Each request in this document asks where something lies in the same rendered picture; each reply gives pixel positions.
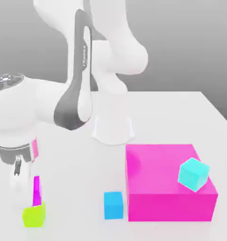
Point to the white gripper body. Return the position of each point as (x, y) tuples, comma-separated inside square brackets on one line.
[(26, 180)]

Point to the small magenta cube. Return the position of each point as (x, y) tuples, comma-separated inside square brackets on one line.
[(37, 192)]

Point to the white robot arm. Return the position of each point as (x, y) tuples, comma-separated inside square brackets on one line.
[(109, 56)]

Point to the small yellow-green cube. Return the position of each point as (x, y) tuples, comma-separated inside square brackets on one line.
[(33, 216)]

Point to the small blue cube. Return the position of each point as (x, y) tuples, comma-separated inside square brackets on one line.
[(113, 206)]

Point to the small cyan cube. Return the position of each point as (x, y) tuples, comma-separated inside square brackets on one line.
[(193, 174)]

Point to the large magenta box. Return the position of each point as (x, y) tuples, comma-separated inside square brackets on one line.
[(162, 178)]

